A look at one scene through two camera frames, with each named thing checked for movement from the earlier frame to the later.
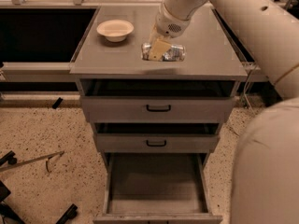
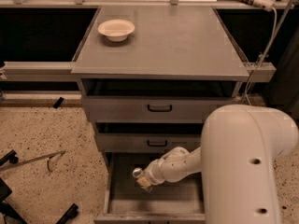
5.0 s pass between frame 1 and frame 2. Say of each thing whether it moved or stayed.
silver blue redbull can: moved
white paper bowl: stayed
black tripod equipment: stayed
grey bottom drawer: stayed
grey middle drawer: stayed
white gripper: moved
